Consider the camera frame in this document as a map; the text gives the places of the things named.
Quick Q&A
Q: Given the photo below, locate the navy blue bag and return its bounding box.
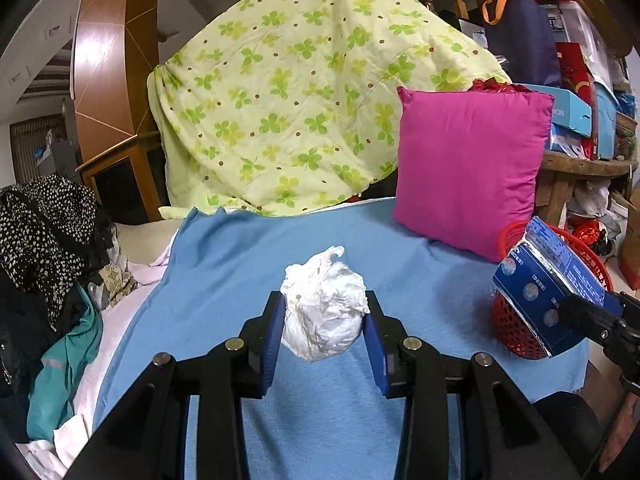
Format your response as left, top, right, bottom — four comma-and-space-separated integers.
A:
482, 0, 562, 87

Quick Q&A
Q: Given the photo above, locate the red gift box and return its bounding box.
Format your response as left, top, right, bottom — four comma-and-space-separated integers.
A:
555, 42, 599, 160

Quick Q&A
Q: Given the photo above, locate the wooden headboard frame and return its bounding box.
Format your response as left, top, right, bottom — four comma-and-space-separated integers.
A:
72, 0, 162, 222

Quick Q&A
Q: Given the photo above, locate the green clover quilt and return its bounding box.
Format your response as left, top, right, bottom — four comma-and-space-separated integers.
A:
148, 0, 506, 219

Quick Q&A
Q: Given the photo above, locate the metal bowl with bags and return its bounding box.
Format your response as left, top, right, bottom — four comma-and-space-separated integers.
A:
566, 216, 614, 258

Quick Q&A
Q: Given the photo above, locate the teal jacket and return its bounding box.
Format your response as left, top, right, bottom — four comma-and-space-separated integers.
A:
26, 285, 103, 442

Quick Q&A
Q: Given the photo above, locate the blue bed sheet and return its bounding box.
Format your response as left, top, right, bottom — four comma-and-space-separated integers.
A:
94, 200, 588, 479

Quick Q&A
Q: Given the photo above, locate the magenta pillow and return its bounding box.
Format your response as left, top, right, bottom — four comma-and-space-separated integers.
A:
394, 87, 553, 261

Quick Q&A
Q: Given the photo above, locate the blue white tissue pack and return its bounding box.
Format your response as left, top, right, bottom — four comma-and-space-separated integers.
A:
546, 124, 587, 159

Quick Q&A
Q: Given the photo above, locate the light blue cardboard box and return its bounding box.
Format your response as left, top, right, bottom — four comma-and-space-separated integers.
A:
525, 84, 592, 138

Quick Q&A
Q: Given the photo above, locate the wooden side table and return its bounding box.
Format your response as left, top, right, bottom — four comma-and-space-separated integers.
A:
535, 151, 638, 226

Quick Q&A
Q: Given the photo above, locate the person's right hand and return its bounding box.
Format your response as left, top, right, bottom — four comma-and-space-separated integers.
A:
599, 393, 639, 472

